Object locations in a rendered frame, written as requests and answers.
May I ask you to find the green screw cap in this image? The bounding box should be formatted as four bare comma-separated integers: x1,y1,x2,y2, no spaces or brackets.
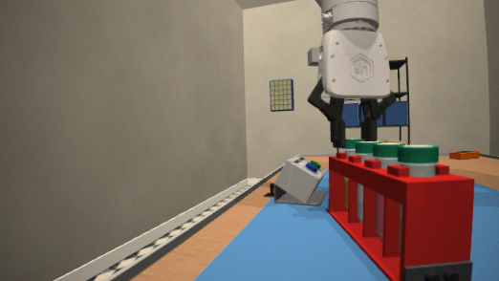
373,143,405,158
356,141,382,154
343,139,366,149
398,145,439,163

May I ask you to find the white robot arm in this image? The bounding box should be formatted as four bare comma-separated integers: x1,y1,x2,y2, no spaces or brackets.
308,0,380,66

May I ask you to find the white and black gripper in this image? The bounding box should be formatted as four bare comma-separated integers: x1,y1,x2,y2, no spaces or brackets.
308,24,397,148

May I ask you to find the grey button housing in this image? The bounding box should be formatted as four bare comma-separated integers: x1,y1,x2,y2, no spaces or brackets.
264,155,327,206

